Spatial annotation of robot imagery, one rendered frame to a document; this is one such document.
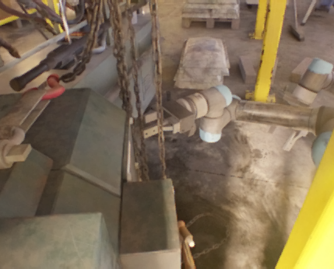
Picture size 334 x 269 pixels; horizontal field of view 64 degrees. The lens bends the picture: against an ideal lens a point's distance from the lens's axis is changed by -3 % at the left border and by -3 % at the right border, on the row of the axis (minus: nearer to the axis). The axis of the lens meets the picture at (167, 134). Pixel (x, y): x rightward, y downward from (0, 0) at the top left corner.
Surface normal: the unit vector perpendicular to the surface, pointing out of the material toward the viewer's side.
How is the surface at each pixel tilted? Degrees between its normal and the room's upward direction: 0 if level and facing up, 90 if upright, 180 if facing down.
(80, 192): 45
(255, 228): 0
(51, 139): 0
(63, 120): 0
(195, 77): 65
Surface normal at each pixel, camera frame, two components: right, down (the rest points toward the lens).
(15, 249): -0.04, -0.80
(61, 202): 0.68, -0.62
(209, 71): -0.17, 0.18
